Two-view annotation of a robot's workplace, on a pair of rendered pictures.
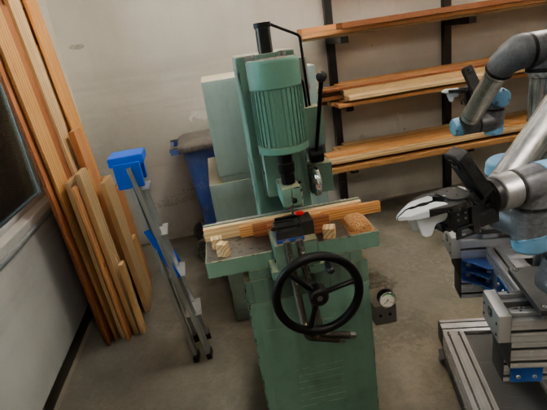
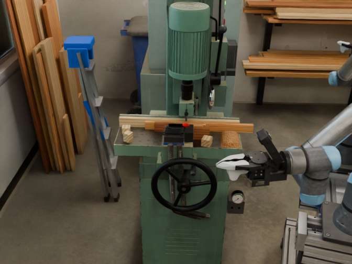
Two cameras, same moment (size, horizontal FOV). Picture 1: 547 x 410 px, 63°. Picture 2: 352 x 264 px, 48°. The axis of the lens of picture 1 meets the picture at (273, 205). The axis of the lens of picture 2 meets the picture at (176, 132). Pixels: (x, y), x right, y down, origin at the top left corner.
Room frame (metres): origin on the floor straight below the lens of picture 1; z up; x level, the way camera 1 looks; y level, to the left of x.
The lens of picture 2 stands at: (-0.21, -0.22, 1.88)
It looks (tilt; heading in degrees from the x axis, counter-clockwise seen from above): 30 degrees down; 7
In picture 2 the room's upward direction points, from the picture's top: 1 degrees clockwise
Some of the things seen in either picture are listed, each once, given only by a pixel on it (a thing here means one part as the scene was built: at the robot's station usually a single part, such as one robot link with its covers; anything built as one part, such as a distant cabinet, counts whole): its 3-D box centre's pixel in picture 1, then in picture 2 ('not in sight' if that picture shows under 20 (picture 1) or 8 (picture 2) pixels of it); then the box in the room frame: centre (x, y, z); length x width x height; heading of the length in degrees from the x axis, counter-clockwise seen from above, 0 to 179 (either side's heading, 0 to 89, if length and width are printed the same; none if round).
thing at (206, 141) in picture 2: (329, 231); (206, 141); (1.40, -0.18, 0.92); 0.05 x 0.04 x 0.04; 167
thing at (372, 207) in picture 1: (310, 218); (198, 126); (1.53, -0.13, 0.92); 0.54 x 0.02 x 0.04; 95
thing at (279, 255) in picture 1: (294, 246); (177, 147); (1.33, -0.05, 0.92); 0.15 x 0.13 x 0.09; 95
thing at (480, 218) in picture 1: (466, 206); (266, 166); (0.80, -0.37, 1.21); 0.12 x 0.08 x 0.09; 104
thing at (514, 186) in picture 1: (500, 191); (293, 161); (0.82, -0.45, 1.22); 0.08 x 0.05 x 0.08; 14
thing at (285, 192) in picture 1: (290, 193); (187, 105); (1.55, -0.07, 1.03); 0.14 x 0.07 x 0.09; 5
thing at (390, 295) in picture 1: (386, 299); (237, 197); (1.34, -0.34, 0.65); 0.06 x 0.04 x 0.08; 95
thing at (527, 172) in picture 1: (533, 183); (318, 160); (0.83, -0.53, 1.22); 0.11 x 0.08 x 0.09; 104
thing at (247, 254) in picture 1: (291, 247); (177, 145); (1.42, -0.04, 0.87); 0.61 x 0.30 x 0.06; 95
